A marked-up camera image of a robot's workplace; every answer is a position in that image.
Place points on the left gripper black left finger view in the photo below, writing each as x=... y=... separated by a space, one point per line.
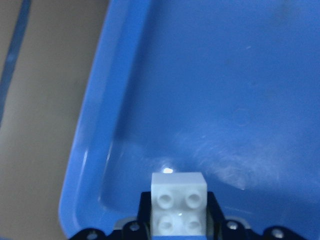
x=138 y=229

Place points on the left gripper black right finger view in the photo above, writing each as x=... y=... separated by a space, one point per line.
x=218 y=227

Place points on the white building block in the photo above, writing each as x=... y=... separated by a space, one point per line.
x=178 y=204

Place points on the blue plastic tray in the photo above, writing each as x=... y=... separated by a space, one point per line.
x=228 y=88

